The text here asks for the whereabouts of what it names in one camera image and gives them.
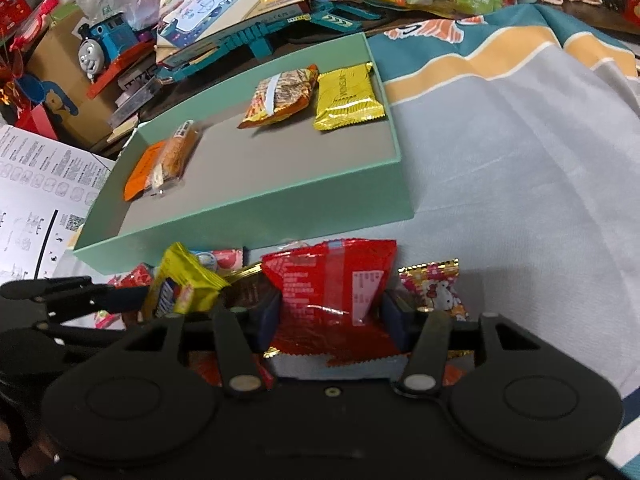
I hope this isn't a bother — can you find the yellow foil snack packet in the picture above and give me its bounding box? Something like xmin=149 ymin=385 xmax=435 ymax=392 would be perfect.
xmin=314 ymin=61 xmax=388 ymax=132

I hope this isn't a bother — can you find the flat orange snack packet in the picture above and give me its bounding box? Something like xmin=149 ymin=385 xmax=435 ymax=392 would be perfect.
xmin=124 ymin=141 xmax=173 ymax=202

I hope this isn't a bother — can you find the yellow packet with blue label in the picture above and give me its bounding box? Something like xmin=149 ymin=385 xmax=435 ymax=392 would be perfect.
xmin=142 ymin=242 xmax=231 ymax=320

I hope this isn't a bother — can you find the white red cartoon cat packet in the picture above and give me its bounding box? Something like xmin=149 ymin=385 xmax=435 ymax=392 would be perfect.
xmin=398 ymin=258 xmax=471 ymax=322

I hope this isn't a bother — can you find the teal toy track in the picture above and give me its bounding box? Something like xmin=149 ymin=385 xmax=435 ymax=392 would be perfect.
xmin=160 ymin=2 xmax=391 ymax=81

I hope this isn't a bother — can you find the red toy track piece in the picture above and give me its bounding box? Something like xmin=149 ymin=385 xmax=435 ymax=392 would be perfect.
xmin=87 ymin=52 xmax=151 ymax=101

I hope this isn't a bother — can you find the clear wrapped pastry packet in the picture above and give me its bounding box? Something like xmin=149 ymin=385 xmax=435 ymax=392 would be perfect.
xmin=145 ymin=120 xmax=201 ymax=196

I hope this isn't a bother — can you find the red patterned box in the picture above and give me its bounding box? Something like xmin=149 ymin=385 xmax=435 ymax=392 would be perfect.
xmin=0 ymin=0 xmax=33 ymax=36

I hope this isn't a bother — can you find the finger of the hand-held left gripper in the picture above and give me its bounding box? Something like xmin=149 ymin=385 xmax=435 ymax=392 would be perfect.
xmin=30 ymin=321 xmax=132 ymax=347
xmin=0 ymin=276 xmax=151 ymax=319

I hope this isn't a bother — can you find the orange peanut snack packet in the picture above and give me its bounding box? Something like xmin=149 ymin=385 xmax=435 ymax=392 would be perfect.
xmin=237 ymin=64 xmax=320 ymax=130

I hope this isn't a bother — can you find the brown cardboard box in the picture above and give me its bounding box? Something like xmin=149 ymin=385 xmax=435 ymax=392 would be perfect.
xmin=25 ymin=10 xmax=146 ymax=148

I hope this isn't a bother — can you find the small red snack packet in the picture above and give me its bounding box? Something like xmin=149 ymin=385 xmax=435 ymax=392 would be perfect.
xmin=107 ymin=264 xmax=155 ymax=289

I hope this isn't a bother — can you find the blue toy train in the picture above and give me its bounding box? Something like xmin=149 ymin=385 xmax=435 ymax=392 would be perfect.
xmin=77 ymin=10 xmax=151 ymax=83

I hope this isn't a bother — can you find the children's drawing board box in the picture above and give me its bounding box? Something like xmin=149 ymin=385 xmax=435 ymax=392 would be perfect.
xmin=155 ymin=0 xmax=311 ymax=68

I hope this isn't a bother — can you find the red translucent plastic toy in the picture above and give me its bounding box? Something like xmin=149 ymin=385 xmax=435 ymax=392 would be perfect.
xmin=10 ymin=0 xmax=66 ymax=51

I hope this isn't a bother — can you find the pink white snack packet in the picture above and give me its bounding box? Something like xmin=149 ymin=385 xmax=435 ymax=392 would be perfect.
xmin=192 ymin=247 xmax=244 ymax=273

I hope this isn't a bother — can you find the red gift bag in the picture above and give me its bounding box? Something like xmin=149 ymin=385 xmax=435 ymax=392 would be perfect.
xmin=15 ymin=104 xmax=58 ymax=138

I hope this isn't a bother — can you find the brown packet with gold edge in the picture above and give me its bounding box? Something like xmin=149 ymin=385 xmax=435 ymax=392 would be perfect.
xmin=220 ymin=262 xmax=273 ymax=312

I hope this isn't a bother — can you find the white instruction sheet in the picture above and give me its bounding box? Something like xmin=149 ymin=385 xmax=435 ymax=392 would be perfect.
xmin=0 ymin=124 xmax=117 ymax=286

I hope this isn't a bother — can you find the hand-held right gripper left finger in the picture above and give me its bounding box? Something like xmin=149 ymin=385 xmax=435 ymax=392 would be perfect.
xmin=119 ymin=291 xmax=283 ymax=399

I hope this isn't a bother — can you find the mint green cardboard box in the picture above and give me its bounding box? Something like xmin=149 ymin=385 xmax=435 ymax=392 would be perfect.
xmin=74 ymin=31 xmax=416 ymax=275

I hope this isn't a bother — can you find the grey booklet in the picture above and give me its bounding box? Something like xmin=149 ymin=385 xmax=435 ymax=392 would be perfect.
xmin=107 ymin=65 xmax=161 ymax=131

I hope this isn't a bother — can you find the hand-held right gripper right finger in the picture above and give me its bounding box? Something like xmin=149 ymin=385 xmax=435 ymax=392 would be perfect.
xmin=382 ymin=292 xmax=542 ymax=397

